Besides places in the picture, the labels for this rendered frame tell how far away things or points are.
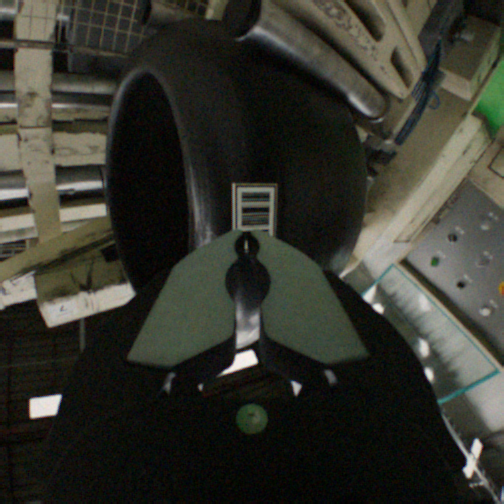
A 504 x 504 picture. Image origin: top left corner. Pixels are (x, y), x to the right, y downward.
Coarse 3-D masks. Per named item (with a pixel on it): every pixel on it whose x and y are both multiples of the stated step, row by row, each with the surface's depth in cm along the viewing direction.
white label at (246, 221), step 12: (240, 192) 19; (252, 192) 20; (264, 192) 20; (276, 192) 21; (240, 204) 20; (252, 204) 20; (264, 204) 21; (276, 204) 21; (240, 216) 20; (252, 216) 20; (264, 216) 21; (240, 228) 20; (252, 228) 21; (264, 228) 21
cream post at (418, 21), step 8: (408, 0) 30; (416, 0) 30; (424, 0) 31; (432, 0) 32; (408, 8) 31; (416, 8) 32; (424, 8) 33; (432, 8) 34; (408, 16) 33; (416, 16) 34; (424, 16) 35; (416, 24) 35; (424, 24) 36; (416, 32) 37; (360, 128) 52; (360, 136) 55
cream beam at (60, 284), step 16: (48, 272) 65; (64, 272) 68; (80, 272) 71; (96, 272) 74; (112, 272) 76; (48, 288) 62; (64, 288) 65; (80, 288) 67; (96, 288) 70; (112, 288) 74; (128, 288) 80; (48, 304) 60; (80, 304) 69; (96, 304) 74; (112, 304) 80; (48, 320) 63; (64, 320) 69
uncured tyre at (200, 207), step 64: (128, 64) 32; (192, 64) 20; (256, 64) 20; (128, 128) 53; (192, 128) 22; (256, 128) 20; (320, 128) 24; (128, 192) 62; (192, 192) 23; (320, 192) 24; (128, 256) 54; (320, 256) 28; (256, 320) 27
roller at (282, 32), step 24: (240, 0) 15; (264, 0) 15; (240, 24) 16; (264, 24) 16; (288, 24) 17; (264, 48) 19; (288, 48) 19; (312, 48) 20; (312, 72) 24; (336, 72) 25; (360, 96) 31
